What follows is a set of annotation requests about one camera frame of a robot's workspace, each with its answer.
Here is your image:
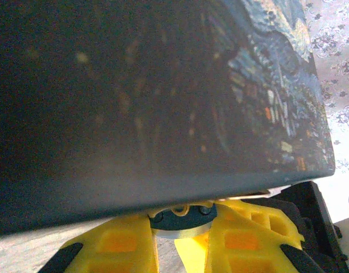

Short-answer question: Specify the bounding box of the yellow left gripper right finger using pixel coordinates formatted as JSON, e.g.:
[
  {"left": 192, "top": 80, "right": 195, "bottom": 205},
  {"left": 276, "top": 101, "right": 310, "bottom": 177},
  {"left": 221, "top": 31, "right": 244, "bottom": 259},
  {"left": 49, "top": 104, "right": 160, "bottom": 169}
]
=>
[{"left": 173, "top": 200, "right": 326, "bottom": 273}]

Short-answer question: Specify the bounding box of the starry night painted box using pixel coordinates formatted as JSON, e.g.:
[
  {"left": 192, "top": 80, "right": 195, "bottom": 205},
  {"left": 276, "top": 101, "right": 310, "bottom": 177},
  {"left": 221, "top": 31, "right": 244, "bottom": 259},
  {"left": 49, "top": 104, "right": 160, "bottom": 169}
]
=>
[{"left": 0, "top": 0, "right": 336, "bottom": 237}]

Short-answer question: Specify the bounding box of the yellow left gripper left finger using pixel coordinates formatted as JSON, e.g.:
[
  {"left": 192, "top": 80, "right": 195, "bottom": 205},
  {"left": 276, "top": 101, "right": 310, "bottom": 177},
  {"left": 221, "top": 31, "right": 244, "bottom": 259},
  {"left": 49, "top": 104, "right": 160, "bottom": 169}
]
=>
[{"left": 39, "top": 213, "right": 160, "bottom": 273}]

